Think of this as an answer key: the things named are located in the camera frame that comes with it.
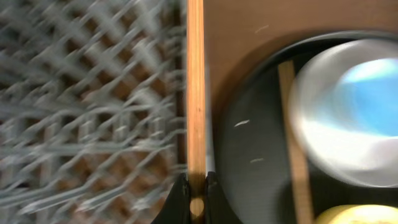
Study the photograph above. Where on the yellow bowl with food scraps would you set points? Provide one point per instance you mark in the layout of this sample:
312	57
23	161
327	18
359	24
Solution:
358	214

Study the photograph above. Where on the grey dishwasher rack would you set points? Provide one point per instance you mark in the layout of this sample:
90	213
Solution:
91	112

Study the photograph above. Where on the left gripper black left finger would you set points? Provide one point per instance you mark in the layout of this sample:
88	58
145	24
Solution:
176	207

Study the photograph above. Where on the wooden chopstick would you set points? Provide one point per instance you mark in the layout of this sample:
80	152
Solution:
196	108
297	160

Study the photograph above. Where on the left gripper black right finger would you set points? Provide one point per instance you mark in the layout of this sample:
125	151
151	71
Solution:
217	208

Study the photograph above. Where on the round black tray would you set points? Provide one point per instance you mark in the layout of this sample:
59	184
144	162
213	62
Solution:
251	153

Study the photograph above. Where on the light blue plastic cup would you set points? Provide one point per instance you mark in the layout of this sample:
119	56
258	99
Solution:
343	110

